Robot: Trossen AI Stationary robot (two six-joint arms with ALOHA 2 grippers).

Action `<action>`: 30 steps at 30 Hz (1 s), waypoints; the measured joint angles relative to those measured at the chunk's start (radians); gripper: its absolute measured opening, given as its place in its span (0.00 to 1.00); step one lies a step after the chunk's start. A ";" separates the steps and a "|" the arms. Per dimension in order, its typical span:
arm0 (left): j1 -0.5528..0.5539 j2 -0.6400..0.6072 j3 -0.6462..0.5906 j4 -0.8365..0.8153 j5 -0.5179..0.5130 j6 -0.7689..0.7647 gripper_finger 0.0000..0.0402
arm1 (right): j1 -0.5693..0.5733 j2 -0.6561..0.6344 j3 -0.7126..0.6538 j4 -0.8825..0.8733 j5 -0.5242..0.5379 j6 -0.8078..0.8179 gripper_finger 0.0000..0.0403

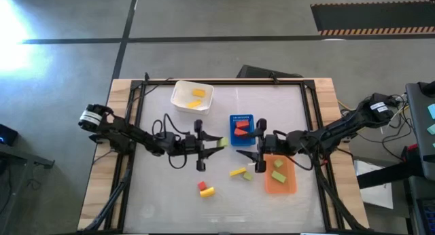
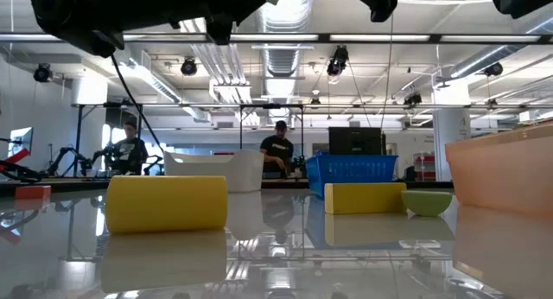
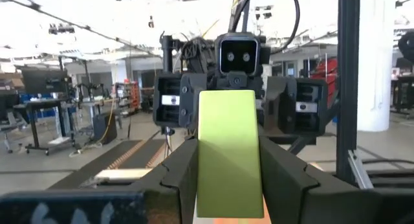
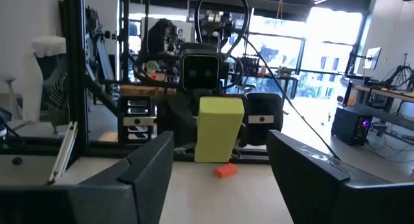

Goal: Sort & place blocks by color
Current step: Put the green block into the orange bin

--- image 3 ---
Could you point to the black metal frame post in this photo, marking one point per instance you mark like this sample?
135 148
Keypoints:
348 88

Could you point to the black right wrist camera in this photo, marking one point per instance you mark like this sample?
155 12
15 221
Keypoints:
239 65

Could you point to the black rolling desk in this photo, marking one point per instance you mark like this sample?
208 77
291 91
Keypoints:
42 104

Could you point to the red tool cabinet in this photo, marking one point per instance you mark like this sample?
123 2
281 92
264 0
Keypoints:
325 78

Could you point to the background computer monitor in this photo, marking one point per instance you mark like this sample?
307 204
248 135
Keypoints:
45 81

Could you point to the green rectangular block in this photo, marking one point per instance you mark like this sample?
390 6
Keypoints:
229 152

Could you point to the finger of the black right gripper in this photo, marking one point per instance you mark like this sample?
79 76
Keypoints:
187 101
291 104

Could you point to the silver angle bracket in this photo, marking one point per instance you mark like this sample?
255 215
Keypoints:
359 169

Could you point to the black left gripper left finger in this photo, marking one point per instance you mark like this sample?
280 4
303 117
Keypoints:
174 185

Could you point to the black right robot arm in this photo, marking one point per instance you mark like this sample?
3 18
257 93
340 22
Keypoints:
197 55

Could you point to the grey office chair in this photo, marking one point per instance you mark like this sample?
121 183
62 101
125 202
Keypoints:
11 123

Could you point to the black hazard-striped floor mat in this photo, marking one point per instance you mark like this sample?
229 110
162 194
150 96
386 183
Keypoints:
106 152

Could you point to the white building pillar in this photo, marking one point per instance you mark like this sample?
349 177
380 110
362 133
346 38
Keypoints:
375 72

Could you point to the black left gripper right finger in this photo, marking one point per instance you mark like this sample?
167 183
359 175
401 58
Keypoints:
291 191

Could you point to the black box on floor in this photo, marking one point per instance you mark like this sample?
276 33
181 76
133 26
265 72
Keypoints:
104 128

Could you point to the black background workbench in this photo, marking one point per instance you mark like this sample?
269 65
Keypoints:
402 94

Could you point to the shelf with orange bins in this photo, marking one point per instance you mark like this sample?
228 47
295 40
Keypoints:
132 94

